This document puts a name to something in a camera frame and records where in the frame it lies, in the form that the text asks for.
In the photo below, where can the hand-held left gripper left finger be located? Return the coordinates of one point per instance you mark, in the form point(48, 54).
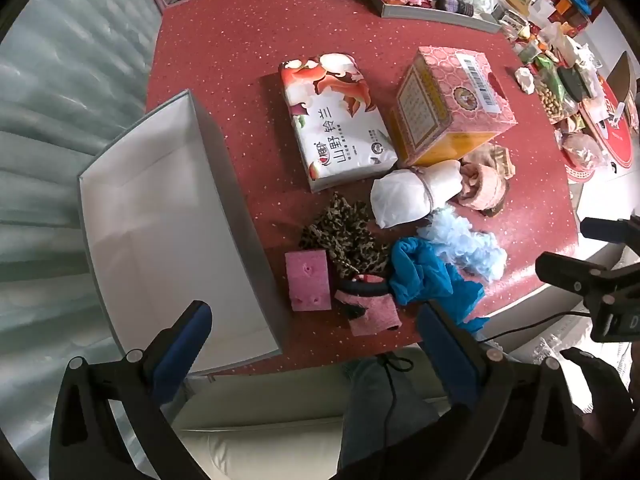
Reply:
point(182, 355)

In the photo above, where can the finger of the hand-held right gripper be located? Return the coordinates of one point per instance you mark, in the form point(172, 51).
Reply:
point(565, 270)
point(610, 230)

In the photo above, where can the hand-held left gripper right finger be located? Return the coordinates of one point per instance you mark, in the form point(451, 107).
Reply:
point(445, 345)

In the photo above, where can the bright blue cloth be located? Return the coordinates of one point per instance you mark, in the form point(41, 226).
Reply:
point(460, 300)

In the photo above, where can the pink sock with black cuff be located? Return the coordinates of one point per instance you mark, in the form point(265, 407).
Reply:
point(372, 315)

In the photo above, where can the light blue fluffy scrunchie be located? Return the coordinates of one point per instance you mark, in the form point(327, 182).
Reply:
point(470, 250)

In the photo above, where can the leopard print scarf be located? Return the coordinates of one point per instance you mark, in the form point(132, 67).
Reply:
point(345, 240)

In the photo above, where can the grey storage box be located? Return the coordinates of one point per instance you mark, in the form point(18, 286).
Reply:
point(150, 210)

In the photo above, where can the person's right hand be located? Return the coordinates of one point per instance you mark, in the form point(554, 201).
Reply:
point(597, 382)

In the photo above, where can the clear plastic bag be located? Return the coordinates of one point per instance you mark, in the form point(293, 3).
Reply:
point(582, 150)

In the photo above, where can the white sofa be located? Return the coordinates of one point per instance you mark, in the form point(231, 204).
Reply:
point(260, 410)

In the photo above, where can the person's leg in jeans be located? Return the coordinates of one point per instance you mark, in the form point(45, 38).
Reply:
point(385, 425)

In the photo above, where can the red round mat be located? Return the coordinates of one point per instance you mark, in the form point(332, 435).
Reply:
point(622, 130)

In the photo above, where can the pink sponge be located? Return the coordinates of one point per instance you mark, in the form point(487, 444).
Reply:
point(307, 280)

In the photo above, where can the pile of assorted goods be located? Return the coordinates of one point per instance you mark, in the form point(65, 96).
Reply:
point(555, 45)

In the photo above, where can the pink and yellow cardboard box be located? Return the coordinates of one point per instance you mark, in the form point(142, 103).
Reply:
point(450, 105)

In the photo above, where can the floral tissue pack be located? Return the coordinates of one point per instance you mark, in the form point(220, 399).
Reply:
point(330, 125)

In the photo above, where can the dark knitted cloth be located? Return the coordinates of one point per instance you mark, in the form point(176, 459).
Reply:
point(455, 4)

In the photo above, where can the grey tray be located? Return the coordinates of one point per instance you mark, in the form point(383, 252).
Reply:
point(425, 12)

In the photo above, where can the pale green curtain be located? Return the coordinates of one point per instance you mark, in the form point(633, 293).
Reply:
point(65, 85)

